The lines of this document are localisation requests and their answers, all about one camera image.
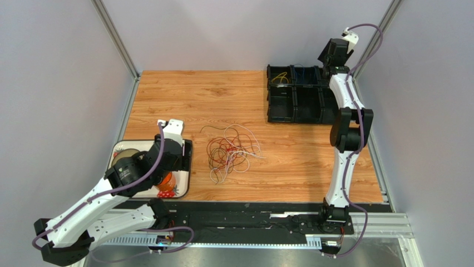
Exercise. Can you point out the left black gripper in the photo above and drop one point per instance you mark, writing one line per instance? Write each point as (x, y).
(184, 161)

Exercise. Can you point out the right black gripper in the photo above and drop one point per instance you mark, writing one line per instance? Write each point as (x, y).
(334, 52)

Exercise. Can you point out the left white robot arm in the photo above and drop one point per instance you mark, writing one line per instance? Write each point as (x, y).
(72, 235)

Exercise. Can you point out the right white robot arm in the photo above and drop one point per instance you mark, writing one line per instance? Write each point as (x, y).
(349, 132)

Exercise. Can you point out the orange transparent cup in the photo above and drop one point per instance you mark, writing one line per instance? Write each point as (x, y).
(168, 183)

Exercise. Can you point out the strawberry pattern tray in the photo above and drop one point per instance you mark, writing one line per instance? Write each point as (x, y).
(181, 178)

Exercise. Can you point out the grey ceramic bowl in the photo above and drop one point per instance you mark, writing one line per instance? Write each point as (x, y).
(119, 154)

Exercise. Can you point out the black six-compartment bin organizer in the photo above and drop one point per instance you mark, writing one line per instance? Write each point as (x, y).
(298, 94)

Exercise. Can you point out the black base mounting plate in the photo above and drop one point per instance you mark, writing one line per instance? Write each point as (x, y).
(222, 222)

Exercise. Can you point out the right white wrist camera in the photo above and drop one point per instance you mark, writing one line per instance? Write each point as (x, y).
(351, 36)

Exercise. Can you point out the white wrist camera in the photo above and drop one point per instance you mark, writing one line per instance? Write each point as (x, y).
(351, 36)
(172, 130)

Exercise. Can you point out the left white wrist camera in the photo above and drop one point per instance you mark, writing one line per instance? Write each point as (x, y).
(172, 130)

